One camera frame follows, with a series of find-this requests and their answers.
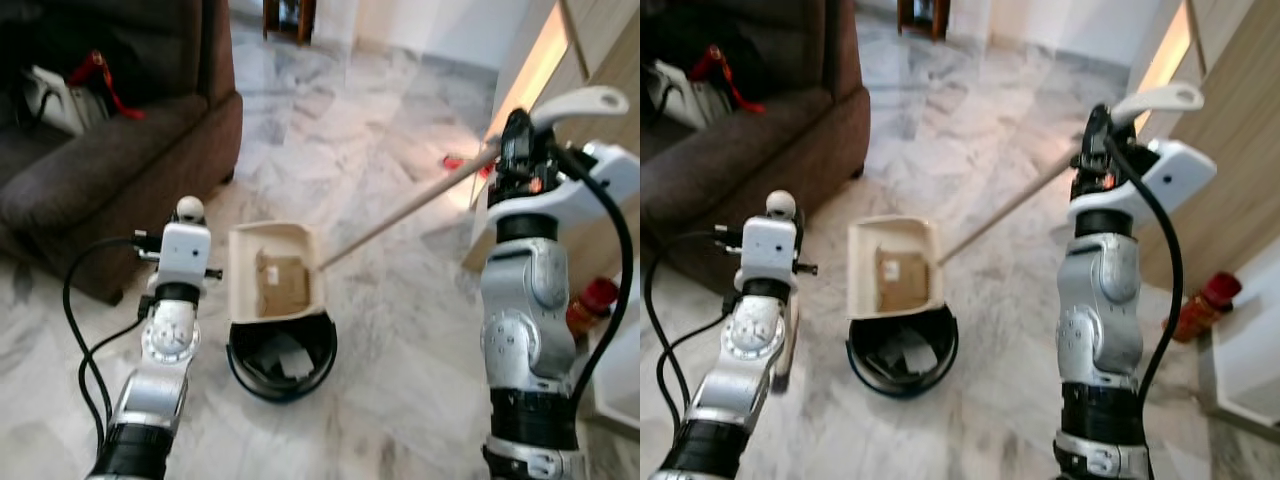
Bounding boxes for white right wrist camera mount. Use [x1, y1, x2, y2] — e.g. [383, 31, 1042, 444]
[1067, 138, 1219, 233]
[487, 140, 641, 236]

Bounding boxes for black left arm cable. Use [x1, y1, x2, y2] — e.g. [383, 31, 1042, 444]
[63, 237, 161, 446]
[643, 232, 746, 441]

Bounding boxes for dark brown fabric sofa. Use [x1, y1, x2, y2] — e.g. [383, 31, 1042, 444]
[640, 0, 871, 296]
[0, 0, 244, 306]

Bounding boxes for small red floor object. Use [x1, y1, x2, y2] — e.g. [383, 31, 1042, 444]
[442, 153, 493, 181]

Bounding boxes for red bottle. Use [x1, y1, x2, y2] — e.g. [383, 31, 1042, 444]
[566, 277, 620, 338]
[1170, 272, 1243, 344]

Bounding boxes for white paper scrap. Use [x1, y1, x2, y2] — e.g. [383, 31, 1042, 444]
[262, 333, 313, 381]
[880, 328, 936, 376]

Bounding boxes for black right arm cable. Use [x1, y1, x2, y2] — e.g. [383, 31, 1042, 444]
[548, 145, 637, 426]
[1100, 135, 1186, 480]

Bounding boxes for brown wooden furniture legs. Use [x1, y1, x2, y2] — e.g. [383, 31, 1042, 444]
[897, 0, 951, 41]
[263, 0, 317, 46]

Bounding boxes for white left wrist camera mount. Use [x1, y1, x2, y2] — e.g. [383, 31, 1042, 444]
[738, 215, 801, 283]
[140, 222, 213, 288]

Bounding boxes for light wooden cabinet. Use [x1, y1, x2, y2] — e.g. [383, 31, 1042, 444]
[1125, 0, 1280, 296]
[462, 0, 641, 276]

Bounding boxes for white bag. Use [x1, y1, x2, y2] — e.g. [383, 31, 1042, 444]
[22, 65, 111, 136]
[645, 60, 731, 129]

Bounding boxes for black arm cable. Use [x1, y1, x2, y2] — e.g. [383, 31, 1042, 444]
[643, 232, 746, 441]
[548, 145, 637, 426]
[63, 237, 161, 446]
[1100, 135, 1186, 480]

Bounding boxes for white low ledge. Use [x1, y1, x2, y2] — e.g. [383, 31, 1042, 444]
[1198, 265, 1280, 446]
[585, 300, 641, 441]

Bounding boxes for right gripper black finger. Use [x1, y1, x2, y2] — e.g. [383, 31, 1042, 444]
[1085, 102, 1114, 149]
[503, 107, 536, 151]

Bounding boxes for black round waste bin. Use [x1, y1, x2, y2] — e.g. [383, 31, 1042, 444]
[227, 308, 339, 404]
[847, 305, 959, 399]

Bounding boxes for red strap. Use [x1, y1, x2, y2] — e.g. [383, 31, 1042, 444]
[690, 45, 766, 114]
[68, 50, 146, 121]

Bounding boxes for cream long-handled dustpan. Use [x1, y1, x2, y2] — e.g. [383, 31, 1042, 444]
[175, 196, 328, 323]
[766, 190, 946, 393]

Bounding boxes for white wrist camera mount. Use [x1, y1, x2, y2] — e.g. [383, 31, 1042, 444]
[140, 222, 213, 288]
[487, 140, 641, 236]
[1067, 138, 1219, 233]
[738, 215, 801, 283]

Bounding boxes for brown cardboard piece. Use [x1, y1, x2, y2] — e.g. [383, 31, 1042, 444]
[257, 250, 312, 318]
[877, 248, 931, 313]

